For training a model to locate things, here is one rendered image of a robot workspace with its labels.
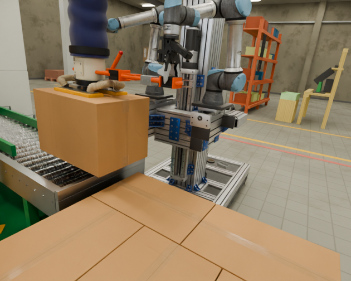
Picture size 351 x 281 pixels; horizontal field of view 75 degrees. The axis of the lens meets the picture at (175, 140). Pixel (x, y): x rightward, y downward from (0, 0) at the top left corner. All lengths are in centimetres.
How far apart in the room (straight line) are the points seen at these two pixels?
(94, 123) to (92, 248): 57
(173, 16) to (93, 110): 57
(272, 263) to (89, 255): 74
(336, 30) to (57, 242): 1461
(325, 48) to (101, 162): 1409
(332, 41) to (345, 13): 128
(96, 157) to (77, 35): 67
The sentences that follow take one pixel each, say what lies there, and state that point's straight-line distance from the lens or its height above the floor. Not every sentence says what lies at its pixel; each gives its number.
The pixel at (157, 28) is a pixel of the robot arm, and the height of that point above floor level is 153.
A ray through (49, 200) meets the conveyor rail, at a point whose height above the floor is 52.
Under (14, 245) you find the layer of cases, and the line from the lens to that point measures 121.
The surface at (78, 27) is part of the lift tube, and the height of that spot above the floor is 143.
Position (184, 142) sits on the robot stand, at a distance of 173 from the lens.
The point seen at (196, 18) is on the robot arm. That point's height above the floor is 149.
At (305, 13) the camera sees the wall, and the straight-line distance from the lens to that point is 1504.
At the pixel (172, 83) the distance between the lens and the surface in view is 107.
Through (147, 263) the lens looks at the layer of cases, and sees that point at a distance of 102.
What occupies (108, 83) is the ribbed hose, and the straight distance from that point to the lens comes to 139.
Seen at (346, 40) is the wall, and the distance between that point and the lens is 1486.
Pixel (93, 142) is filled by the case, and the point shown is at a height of 87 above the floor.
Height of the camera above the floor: 129
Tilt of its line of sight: 19 degrees down
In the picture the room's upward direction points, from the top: 5 degrees clockwise
